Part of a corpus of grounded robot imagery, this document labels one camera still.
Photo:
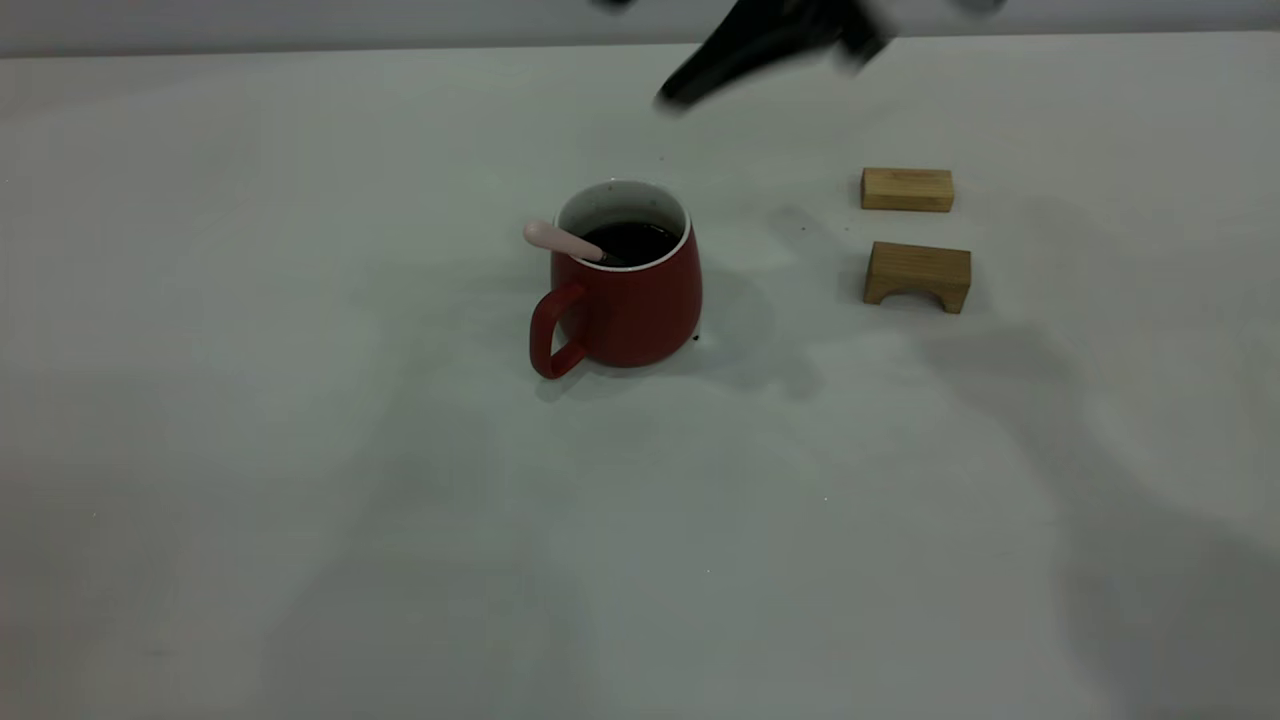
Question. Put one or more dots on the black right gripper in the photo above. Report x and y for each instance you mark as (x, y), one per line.
(810, 25)

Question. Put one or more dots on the red ceramic coffee cup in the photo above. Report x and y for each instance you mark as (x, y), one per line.
(640, 310)

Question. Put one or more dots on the flat rectangular wooden block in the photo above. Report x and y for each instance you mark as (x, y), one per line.
(905, 190)

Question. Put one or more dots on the arched wooden block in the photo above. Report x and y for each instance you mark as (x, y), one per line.
(915, 265)

